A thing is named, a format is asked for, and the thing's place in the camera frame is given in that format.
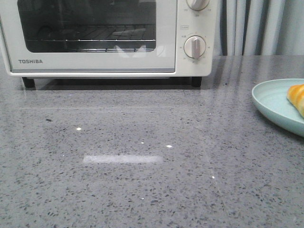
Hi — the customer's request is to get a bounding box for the black right oven foot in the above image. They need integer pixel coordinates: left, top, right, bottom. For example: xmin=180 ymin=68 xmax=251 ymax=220
xmin=191 ymin=76 xmax=202 ymax=88

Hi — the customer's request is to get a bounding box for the black oven foot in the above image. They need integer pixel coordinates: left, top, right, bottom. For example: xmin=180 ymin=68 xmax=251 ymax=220
xmin=22 ymin=77 xmax=35 ymax=88
xmin=191 ymin=76 xmax=202 ymax=88

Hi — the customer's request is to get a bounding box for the white Toshiba toaster oven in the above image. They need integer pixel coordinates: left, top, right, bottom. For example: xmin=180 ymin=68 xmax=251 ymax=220
xmin=0 ymin=0 xmax=218 ymax=79

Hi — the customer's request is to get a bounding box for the metal wire oven rack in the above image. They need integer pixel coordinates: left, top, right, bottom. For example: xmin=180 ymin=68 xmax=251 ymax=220
xmin=25 ymin=25 xmax=156 ymax=53

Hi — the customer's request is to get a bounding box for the light green plate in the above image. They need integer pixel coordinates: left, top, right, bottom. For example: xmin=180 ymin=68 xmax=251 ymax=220
xmin=252 ymin=78 xmax=304 ymax=137

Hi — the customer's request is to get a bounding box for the upper beige control knob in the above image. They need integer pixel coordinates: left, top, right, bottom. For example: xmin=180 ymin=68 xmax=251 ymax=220
xmin=186 ymin=0 xmax=209 ymax=11

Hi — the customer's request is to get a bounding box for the glass oven door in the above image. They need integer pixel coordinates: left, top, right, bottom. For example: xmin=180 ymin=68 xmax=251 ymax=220
xmin=0 ymin=0 xmax=178 ymax=73

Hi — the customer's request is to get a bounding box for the grey white curtain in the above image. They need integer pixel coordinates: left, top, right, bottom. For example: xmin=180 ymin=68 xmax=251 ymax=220
xmin=213 ymin=0 xmax=304 ymax=56

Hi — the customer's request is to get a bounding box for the lower beige timer knob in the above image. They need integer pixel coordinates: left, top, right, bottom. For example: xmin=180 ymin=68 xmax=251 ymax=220
xmin=184 ymin=36 xmax=206 ymax=59

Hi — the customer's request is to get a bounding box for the black left oven foot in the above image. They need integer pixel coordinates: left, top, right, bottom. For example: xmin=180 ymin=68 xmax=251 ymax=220
xmin=22 ymin=77 xmax=35 ymax=88

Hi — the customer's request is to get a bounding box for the golden croissant bread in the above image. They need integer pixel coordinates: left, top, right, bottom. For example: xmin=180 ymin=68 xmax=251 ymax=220
xmin=287 ymin=84 xmax=304 ymax=117

